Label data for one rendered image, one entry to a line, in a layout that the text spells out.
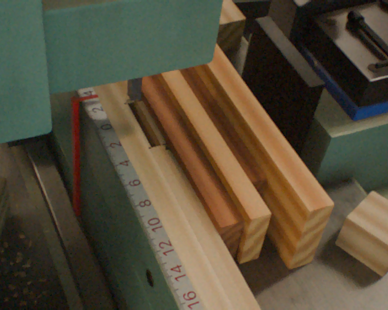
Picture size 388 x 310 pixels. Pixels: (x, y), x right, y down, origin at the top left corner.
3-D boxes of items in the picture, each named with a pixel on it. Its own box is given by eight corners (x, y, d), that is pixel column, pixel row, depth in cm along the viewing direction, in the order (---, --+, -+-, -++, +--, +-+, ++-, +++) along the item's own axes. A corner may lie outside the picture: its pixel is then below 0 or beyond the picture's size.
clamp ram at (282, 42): (358, 146, 61) (394, 66, 54) (283, 166, 58) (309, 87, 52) (305, 82, 66) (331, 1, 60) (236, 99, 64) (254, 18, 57)
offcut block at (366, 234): (334, 243, 54) (345, 216, 51) (359, 217, 56) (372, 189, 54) (382, 278, 52) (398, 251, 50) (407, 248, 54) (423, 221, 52)
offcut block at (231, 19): (240, 47, 70) (246, 18, 67) (210, 54, 69) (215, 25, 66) (225, 27, 72) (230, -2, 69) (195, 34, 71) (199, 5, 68)
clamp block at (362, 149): (437, 176, 64) (477, 103, 58) (307, 213, 60) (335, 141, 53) (345, 75, 73) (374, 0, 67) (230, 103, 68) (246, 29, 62)
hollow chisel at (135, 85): (141, 99, 56) (144, 50, 52) (130, 101, 55) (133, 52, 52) (137, 91, 56) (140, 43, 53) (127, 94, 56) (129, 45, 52)
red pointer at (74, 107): (97, 211, 64) (99, 98, 54) (75, 217, 64) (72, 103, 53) (95, 205, 65) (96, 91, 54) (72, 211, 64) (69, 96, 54)
